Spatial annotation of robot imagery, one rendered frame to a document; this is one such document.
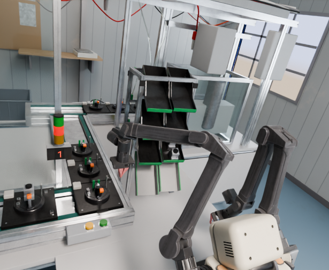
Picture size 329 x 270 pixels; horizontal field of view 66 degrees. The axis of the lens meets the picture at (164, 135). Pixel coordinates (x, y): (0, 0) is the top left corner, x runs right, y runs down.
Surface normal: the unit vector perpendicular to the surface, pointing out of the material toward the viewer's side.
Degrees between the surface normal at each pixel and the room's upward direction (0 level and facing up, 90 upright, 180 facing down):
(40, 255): 0
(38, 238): 90
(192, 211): 66
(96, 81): 90
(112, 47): 90
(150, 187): 45
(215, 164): 77
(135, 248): 0
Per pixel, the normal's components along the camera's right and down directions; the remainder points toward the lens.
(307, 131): -0.90, 0.04
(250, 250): 0.42, -0.26
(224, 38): 0.43, 0.46
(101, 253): 0.17, -0.89
